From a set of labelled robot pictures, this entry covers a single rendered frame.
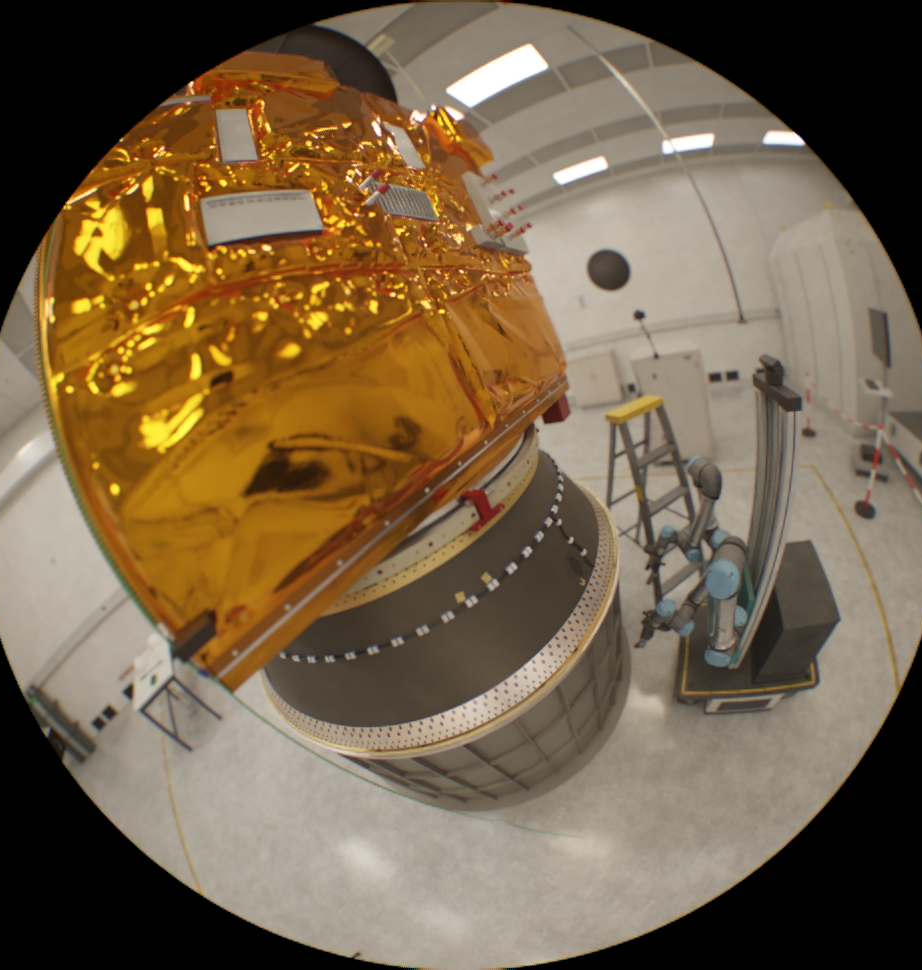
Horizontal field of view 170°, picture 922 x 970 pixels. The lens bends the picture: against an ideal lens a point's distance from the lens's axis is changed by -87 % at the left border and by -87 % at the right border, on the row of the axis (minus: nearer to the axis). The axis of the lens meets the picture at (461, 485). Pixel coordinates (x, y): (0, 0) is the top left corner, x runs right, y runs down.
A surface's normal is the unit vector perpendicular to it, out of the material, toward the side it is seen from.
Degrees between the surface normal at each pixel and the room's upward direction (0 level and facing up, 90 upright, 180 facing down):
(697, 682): 0
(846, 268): 90
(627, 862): 0
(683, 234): 90
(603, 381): 90
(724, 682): 0
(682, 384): 90
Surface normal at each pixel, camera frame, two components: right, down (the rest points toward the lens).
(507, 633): 0.26, -0.26
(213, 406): 0.71, -0.15
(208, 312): 0.82, 0.01
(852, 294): -0.54, 0.51
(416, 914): -0.36, -0.86
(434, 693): 0.05, -0.15
